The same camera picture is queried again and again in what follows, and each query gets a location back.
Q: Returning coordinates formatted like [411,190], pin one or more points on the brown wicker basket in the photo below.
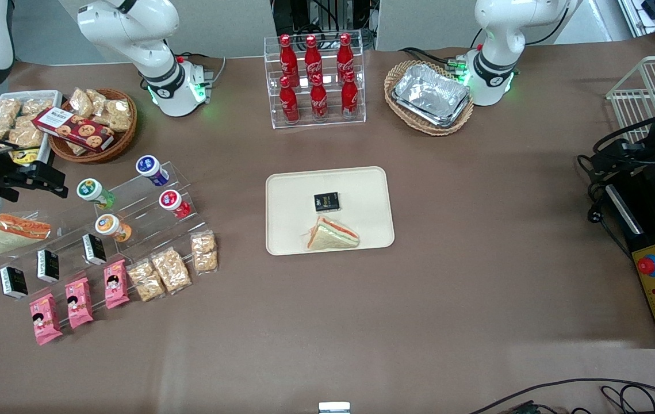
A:
[123,141]

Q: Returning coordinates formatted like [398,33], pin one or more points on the green gum bottle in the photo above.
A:
[94,192]

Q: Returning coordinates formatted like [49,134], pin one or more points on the cream plastic tray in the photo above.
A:
[362,190]

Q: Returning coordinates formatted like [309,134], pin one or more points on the red cookie box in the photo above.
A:
[74,129]

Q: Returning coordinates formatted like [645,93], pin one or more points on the wrapped triangle sandwich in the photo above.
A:
[16,233]
[330,236]

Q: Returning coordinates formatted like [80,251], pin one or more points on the clear acrylic bottle rack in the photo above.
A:
[332,123]

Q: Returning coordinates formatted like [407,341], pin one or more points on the blue gum bottle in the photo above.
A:
[152,169]

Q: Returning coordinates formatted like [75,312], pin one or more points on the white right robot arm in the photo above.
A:
[131,23]

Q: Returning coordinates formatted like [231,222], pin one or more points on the aluminium foil tray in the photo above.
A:
[431,95]

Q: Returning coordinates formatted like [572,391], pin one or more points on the yellow snack packet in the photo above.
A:
[25,156]

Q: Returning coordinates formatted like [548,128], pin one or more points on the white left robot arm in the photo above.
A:
[494,34]

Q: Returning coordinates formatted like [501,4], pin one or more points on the black box gold print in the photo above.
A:
[326,201]

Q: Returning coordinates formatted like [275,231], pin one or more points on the clear acrylic stepped snack stand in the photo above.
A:
[68,227]

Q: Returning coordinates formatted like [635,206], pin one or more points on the red cola bottle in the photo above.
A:
[287,57]
[318,100]
[344,54]
[312,57]
[349,98]
[289,103]

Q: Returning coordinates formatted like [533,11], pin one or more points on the clear acrylic stepped gum stand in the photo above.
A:
[131,198]

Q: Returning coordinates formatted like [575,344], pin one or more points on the pink snack pack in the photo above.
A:
[79,303]
[45,319]
[116,284]

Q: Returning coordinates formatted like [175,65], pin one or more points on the red gum bottle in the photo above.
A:
[173,203]

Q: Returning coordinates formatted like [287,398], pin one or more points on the light wicker basket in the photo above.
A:
[402,115]

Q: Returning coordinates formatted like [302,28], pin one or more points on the small silver block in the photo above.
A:
[334,407]

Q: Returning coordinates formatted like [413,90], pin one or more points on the white rectangular tray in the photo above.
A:
[45,152]

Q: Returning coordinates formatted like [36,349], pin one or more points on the small black white box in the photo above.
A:
[95,249]
[48,265]
[14,283]

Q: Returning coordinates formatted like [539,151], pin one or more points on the clear bag of biscuits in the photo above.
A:
[81,102]
[98,100]
[117,115]

